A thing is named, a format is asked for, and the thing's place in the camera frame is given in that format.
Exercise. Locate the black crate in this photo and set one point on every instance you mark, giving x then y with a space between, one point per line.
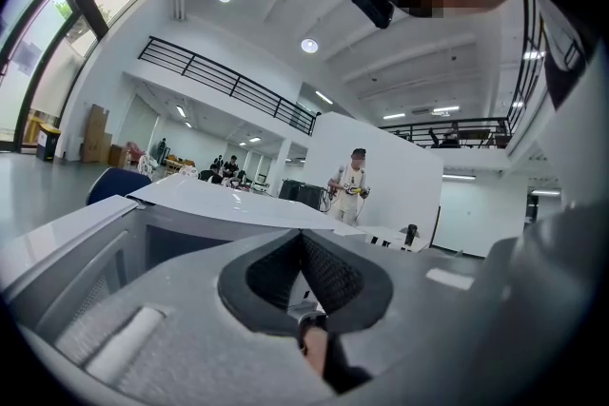
302 195

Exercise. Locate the white table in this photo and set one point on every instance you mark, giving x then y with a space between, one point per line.
390 237

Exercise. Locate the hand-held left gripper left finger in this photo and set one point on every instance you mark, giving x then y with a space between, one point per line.
181 328

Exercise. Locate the white board panel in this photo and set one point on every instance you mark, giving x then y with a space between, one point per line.
228 202

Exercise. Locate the black balcony railing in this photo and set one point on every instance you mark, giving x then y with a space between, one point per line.
228 83
457 133

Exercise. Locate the black head-worn camera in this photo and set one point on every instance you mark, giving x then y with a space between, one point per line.
373 2

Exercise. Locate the person's white shirt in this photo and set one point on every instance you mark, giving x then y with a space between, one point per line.
580 142

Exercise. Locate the person's right forearm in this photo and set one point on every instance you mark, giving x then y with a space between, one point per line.
314 347

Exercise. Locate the yellow and black bin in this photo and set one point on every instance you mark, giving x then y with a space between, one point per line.
48 142

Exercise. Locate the white partition wall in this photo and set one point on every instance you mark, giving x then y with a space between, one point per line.
404 176

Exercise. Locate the blue chair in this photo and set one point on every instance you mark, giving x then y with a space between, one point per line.
119 185

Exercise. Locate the tall cardboard box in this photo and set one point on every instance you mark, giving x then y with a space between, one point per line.
96 133

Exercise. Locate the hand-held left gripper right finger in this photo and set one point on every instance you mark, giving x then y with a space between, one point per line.
428 309

